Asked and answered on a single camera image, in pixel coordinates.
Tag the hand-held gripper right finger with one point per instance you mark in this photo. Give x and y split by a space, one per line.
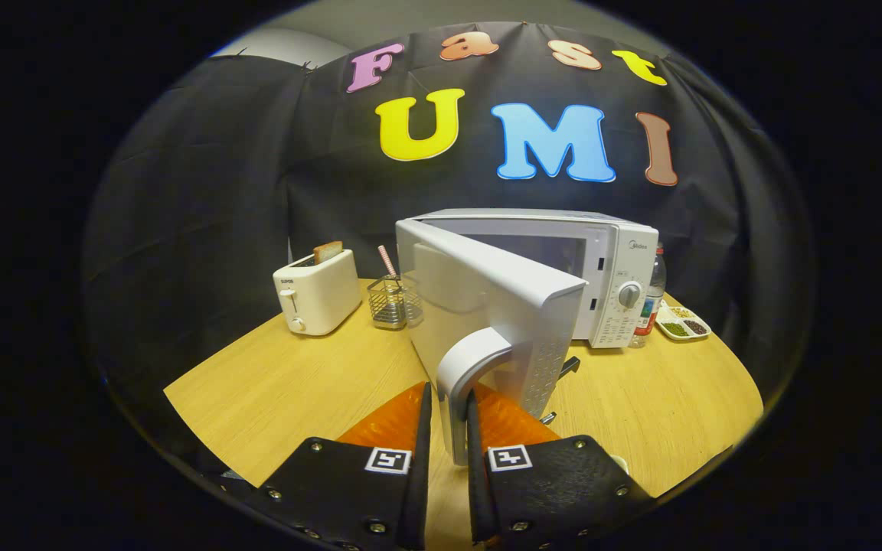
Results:
476 474

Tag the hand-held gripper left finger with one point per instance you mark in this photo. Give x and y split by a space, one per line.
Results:
419 474

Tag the white microwave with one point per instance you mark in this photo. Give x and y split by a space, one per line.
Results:
487 306

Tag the white toaster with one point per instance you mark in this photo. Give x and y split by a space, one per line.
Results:
322 295

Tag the pink striped straw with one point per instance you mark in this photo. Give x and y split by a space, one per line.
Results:
387 260

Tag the toast slice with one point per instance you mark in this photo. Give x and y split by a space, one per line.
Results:
328 252

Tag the clear plastic water bottle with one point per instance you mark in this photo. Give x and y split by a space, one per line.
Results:
651 298

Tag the white divided spice dish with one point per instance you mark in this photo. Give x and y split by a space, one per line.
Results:
682 323

